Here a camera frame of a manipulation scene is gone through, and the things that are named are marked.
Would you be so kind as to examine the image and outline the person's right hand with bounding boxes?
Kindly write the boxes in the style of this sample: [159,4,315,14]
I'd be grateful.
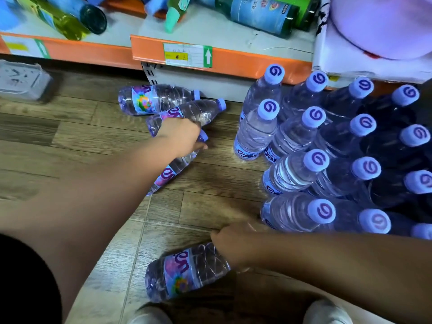
[209,221,268,271]

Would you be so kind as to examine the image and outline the person's left hand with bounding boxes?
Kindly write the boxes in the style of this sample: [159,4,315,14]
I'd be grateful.
[157,117,209,159]

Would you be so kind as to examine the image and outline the water bottle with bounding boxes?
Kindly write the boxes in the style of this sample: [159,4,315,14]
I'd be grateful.
[145,242,232,303]
[147,129,209,196]

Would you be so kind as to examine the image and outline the pile of water bottles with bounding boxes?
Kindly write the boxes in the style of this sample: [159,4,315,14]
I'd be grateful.
[117,63,432,241]

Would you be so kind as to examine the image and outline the person's right forearm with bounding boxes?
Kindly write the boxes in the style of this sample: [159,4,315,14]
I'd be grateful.
[260,229,432,324]

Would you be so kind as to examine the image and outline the person's left forearm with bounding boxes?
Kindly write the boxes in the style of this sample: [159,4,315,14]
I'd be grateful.
[0,138,176,321]

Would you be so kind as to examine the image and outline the person's white shoe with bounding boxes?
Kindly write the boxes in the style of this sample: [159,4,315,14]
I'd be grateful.
[302,298,353,324]
[128,306,173,324]

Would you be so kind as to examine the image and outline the person's black left sleeve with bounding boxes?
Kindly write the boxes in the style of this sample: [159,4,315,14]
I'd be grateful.
[0,234,63,324]

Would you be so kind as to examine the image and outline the price label green arrow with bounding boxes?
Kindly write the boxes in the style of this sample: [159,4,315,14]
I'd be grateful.
[1,35,51,59]
[163,43,213,68]

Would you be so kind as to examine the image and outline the white orange-edged store shelf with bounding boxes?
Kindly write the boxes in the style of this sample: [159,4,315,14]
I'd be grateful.
[0,0,432,104]

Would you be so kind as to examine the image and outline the green white slim box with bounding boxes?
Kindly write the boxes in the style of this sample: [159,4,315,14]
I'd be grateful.
[164,0,193,33]

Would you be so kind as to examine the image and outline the pile of blue tubes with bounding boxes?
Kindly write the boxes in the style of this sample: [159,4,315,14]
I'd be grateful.
[0,0,169,31]

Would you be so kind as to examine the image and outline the orange flat packet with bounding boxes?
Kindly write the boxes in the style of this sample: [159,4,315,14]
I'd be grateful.
[101,0,186,21]

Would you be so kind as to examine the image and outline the dark bottle blue label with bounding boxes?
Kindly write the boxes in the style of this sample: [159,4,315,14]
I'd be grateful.
[195,0,300,38]

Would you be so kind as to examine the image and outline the blue bottle dark cap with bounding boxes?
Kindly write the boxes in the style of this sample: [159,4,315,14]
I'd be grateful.
[45,0,108,35]

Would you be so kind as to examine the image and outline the yellow green bottle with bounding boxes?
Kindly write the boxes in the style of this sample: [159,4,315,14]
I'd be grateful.
[13,0,90,41]

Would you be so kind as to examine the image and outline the clear plastic lid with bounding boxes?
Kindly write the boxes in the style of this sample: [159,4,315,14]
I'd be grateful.
[0,59,53,104]

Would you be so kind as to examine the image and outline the dark bottle green label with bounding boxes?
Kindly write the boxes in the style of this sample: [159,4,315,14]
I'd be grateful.
[270,0,321,32]

